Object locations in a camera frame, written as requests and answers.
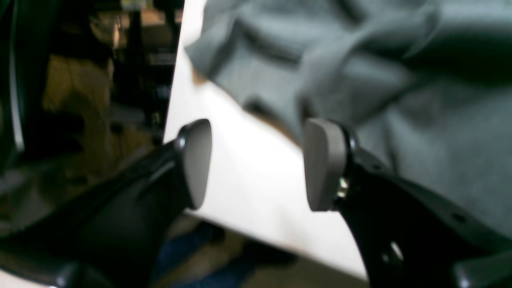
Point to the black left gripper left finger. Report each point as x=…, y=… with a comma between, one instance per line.
x=110, y=235

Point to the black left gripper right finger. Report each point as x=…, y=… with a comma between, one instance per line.
x=407, y=235

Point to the dark grey t-shirt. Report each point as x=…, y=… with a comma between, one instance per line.
x=424, y=84

